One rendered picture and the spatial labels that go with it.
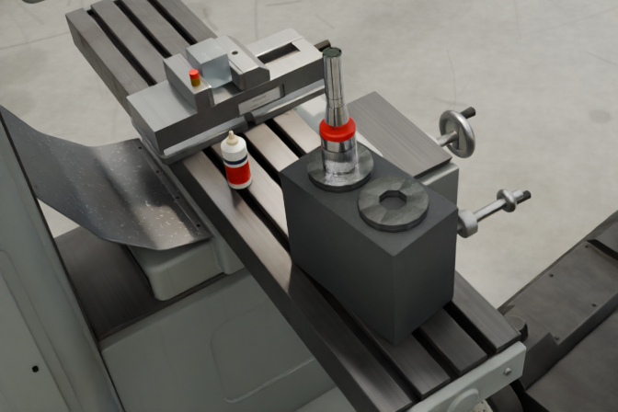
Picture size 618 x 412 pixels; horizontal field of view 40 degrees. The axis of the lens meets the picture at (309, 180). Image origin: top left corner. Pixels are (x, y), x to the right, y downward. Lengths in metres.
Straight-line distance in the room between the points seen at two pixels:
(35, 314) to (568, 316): 0.95
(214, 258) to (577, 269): 0.71
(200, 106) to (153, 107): 0.09
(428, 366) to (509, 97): 2.00
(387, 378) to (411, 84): 2.07
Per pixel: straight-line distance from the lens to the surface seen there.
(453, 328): 1.21
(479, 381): 1.19
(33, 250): 1.28
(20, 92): 3.44
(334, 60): 1.02
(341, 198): 1.11
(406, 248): 1.06
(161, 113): 1.49
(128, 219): 1.46
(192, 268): 1.51
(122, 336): 1.55
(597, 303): 1.71
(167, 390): 1.70
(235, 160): 1.37
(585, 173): 2.83
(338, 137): 1.08
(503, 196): 1.96
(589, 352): 1.66
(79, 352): 1.45
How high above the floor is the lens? 1.90
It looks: 43 degrees down
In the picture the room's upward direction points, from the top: 6 degrees counter-clockwise
